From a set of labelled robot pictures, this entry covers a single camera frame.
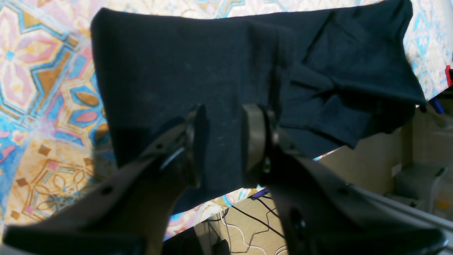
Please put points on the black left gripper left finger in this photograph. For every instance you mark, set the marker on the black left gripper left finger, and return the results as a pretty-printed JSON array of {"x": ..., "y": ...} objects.
[{"x": 128, "y": 213}]

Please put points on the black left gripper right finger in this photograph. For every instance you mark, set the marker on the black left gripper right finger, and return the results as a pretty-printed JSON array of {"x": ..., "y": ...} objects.
[{"x": 320, "y": 213}]

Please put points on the black T-shirt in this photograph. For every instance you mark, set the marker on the black T-shirt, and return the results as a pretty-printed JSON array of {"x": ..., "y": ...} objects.
[{"x": 332, "y": 77}]

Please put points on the patterned tablecloth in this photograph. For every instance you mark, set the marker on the patterned tablecloth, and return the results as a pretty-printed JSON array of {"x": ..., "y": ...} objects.
[{"x": 50, "y": 109}]

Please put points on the white cabinet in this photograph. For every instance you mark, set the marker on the white cabinet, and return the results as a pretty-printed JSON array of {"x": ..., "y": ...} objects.
[{"x": 412, "y": 166}]

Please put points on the red clamp top left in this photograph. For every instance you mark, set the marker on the red clamp top left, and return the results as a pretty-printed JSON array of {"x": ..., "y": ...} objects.
[{"x": 449, "y": 75}]

